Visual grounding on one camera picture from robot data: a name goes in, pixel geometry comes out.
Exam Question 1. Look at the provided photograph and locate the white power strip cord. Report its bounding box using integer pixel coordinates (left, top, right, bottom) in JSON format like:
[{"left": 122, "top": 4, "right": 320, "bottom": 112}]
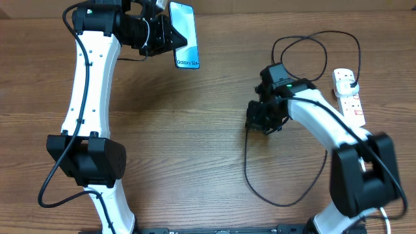
[{"left": 378, "top": 207, "right": 392, "bottom": 234}]

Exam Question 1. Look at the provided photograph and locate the white charger plug adapter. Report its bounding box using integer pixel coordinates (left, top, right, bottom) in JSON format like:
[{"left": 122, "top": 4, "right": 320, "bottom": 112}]
[{"left": 334, "top": 80, "right": 359, "bottom": 98}]

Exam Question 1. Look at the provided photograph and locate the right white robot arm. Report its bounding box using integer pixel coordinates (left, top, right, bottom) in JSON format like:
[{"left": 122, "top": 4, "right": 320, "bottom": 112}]
[{"left": 246, "top": 63, "right": 408, "bottom": 233}]

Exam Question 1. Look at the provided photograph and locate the black USB-C charging cable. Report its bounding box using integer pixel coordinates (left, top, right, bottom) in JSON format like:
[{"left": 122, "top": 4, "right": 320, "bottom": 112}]
[{"left": 243, "top": 31, "right": 362, "bottom": 207}]

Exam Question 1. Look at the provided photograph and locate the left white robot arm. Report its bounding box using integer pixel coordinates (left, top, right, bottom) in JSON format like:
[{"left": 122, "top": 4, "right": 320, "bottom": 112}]
[{"left": 46, "top": 1, "right": 200, "bottom": 233}]

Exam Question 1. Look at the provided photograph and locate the white power strip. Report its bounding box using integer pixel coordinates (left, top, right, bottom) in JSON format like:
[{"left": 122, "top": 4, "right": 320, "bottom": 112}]
[{"left": 331, "top": 68, "right": 366, "bottom": 127}]

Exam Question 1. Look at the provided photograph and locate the Galaxy S24 smartphone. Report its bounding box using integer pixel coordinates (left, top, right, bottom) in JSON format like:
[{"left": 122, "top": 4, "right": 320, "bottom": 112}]
[{"left": 169, "top": 1, "right": 200, "bottom": 70}]

